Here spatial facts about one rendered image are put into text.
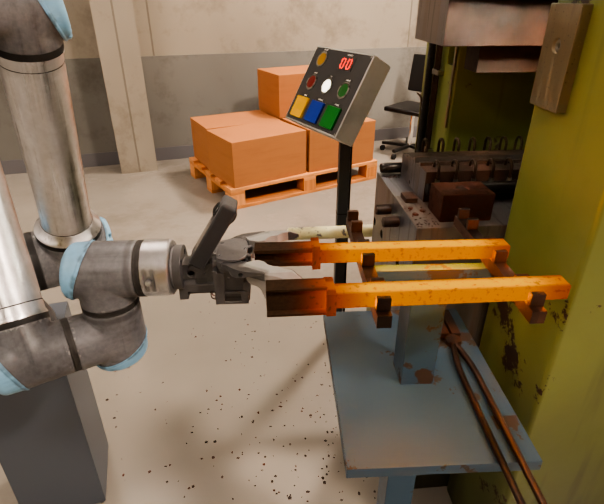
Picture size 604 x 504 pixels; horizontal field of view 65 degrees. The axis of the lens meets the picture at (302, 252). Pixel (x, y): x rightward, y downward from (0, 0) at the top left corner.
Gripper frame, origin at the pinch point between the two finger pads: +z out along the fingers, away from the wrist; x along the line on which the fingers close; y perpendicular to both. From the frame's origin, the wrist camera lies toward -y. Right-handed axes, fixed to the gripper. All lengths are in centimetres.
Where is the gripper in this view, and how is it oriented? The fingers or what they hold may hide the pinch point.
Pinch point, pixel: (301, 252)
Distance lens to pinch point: 75.4
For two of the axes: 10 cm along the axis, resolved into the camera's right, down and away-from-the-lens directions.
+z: 10.0, -0.3, 0.5
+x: 0.6, 4.8, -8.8
